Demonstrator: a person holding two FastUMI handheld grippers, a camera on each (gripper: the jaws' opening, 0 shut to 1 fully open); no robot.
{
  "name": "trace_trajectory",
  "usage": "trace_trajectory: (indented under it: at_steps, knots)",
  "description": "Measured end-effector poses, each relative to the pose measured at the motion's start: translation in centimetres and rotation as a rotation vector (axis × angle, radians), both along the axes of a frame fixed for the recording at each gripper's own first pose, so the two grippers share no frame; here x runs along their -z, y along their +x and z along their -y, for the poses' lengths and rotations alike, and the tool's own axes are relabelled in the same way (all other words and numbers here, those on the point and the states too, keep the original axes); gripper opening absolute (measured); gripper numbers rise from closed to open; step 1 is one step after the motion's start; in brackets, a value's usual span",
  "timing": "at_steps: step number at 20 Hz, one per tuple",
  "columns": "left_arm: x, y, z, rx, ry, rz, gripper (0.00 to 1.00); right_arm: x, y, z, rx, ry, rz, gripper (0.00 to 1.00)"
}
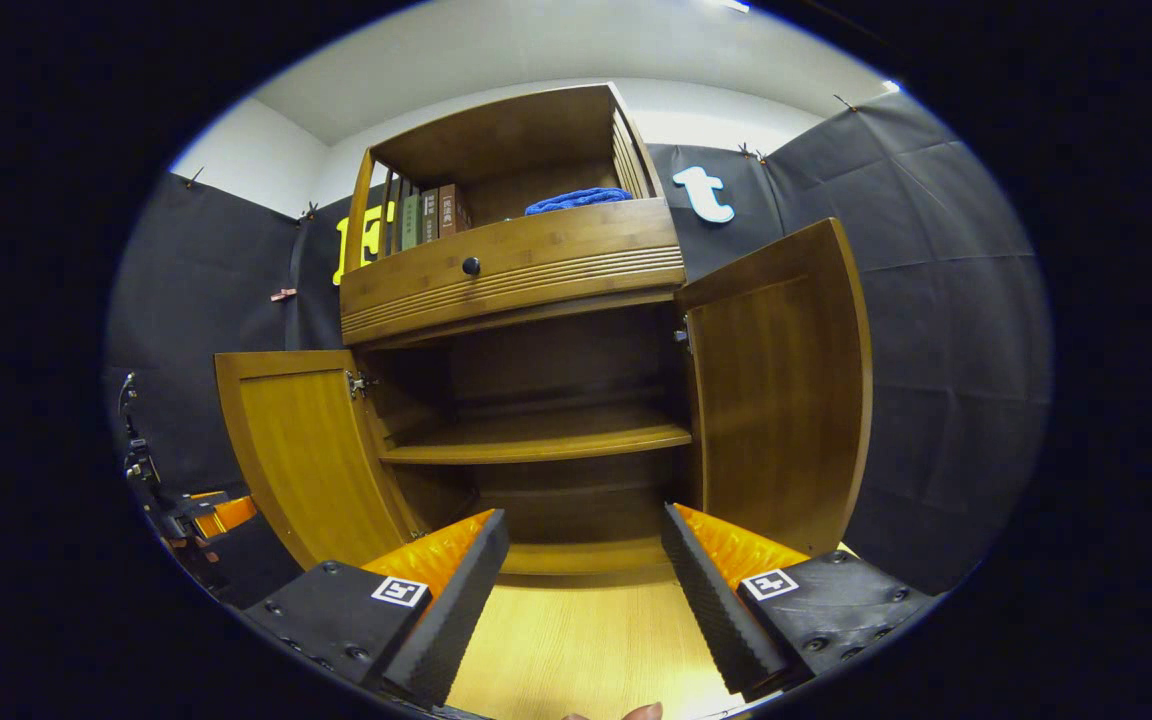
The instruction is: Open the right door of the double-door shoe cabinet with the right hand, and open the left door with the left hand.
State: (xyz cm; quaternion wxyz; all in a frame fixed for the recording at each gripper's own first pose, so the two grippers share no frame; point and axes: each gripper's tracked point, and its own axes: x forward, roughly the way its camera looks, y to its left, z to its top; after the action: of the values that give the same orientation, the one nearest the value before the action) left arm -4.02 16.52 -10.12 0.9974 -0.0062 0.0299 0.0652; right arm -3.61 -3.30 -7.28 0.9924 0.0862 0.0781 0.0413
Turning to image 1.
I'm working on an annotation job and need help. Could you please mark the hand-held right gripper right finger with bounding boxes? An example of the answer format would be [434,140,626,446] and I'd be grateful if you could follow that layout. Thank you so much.
[661,503,937,701]

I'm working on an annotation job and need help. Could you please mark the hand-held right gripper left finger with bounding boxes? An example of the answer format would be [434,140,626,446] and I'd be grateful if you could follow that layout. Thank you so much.
[241,508,511,709]

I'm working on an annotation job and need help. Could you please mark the wooden cabinet door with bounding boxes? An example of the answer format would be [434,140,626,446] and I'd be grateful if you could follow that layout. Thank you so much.
[214,350,427,571]
[676,217,874,558]

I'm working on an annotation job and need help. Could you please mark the wooden double-door shoe cabinet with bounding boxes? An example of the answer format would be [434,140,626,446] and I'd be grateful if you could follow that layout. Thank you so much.
[339,83,697,576]

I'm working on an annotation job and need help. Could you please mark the wooden inner cabinet shelf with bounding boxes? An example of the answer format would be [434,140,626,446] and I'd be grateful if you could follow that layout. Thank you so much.
[381,405,694,466]

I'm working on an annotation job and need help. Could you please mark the wooden cabinet drawer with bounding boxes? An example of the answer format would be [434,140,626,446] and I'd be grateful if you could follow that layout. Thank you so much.
[339,197,687,346]

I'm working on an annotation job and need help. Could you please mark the black backdrop cloth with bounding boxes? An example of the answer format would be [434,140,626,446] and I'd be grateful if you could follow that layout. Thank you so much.
[106,90,1055,611]

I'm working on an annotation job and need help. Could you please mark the brown book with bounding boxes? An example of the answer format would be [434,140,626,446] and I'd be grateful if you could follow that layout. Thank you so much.
[437,183,472,238]

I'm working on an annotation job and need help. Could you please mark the blue folded towel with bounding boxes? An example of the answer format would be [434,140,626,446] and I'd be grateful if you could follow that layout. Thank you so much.
[524,187,635,217]

